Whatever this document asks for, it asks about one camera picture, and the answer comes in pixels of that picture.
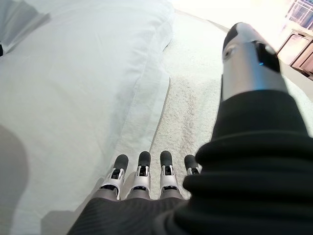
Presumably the beige fuzzy bed runner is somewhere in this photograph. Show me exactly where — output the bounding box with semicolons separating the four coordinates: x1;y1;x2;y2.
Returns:
121;9;313;202

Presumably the brown wooden furniture frame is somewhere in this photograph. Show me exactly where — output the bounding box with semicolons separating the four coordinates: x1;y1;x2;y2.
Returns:
276;27;313;82

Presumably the white duvet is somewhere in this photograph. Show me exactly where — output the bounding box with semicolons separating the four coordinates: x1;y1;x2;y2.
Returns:
0;0;176;235

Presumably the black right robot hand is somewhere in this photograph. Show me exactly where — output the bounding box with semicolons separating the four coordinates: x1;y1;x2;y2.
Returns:
66;21;313;235

